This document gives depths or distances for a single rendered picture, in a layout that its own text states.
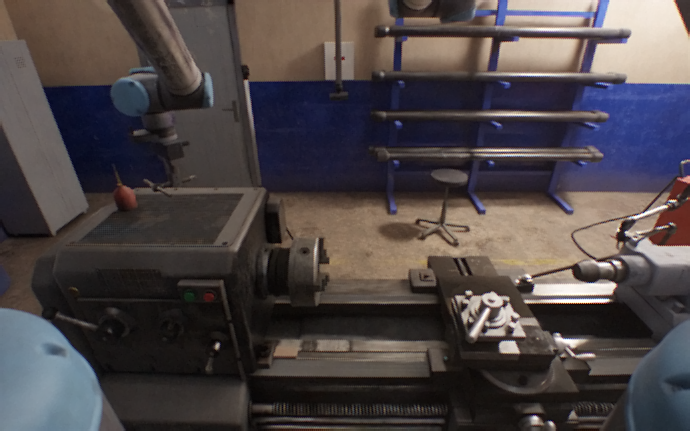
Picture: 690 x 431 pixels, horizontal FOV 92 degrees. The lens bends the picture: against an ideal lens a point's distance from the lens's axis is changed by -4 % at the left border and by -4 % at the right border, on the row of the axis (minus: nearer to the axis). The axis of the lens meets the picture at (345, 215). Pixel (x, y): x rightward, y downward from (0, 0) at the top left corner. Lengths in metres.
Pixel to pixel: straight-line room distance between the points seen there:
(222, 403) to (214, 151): 3.53
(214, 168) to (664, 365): 4.50
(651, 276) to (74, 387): 1.62
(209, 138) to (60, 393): 4.27
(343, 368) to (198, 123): 3.63
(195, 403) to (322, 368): 0.43
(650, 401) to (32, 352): 0.36
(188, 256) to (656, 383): 1.01
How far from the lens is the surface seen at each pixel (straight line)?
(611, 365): 1.62
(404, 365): 1.34
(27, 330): 0.29
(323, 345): 1.40
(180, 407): 1.40
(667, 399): 0.27
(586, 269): 1.53
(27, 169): 4.45
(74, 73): 5.09
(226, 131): 4.38
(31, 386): 0.26
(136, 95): 1.01
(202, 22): 4.26
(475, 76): 3.88
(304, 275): 1.19
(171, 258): 1.11
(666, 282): 1.68
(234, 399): 1.34
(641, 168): 5.64
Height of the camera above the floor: 1.90
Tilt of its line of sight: 29 degrees down
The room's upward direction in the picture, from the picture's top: 1 degrees counter-clockwise
